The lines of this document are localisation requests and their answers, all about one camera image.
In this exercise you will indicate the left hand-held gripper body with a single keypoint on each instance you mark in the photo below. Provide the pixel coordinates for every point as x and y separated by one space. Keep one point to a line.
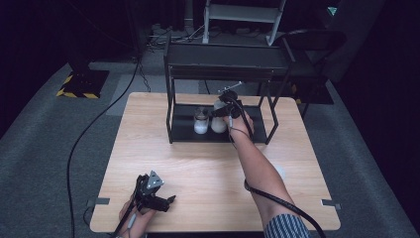
150 191

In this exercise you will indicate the black metal shelf rack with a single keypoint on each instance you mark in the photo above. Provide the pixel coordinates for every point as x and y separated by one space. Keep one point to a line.
224 61

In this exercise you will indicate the green lit screen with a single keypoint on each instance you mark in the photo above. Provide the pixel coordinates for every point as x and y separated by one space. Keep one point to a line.
332 10

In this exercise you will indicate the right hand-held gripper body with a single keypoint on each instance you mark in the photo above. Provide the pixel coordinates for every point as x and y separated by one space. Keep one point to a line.
231 102

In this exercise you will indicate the person's right hand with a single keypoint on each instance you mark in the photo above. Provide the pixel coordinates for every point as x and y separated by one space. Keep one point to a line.
242 127

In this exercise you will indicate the person's left hand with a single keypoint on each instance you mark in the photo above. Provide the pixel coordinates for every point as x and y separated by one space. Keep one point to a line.
138 221

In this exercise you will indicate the striped shirt sleeve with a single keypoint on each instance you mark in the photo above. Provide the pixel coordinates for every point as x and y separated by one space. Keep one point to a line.
285 228

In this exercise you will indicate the black chair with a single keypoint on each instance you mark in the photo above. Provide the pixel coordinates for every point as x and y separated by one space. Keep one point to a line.
313 49

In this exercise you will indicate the grey tape strip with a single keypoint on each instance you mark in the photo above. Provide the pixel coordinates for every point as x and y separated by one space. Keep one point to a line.
331 204
98 201

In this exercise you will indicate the stand base yellow black stripes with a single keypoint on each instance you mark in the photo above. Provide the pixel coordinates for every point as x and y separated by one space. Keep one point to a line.
82 84

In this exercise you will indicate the small glass jar white powder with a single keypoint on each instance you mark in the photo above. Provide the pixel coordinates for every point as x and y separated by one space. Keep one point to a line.
201 124

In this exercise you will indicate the white step ladder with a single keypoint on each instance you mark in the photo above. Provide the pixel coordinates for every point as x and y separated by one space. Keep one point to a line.
244 13

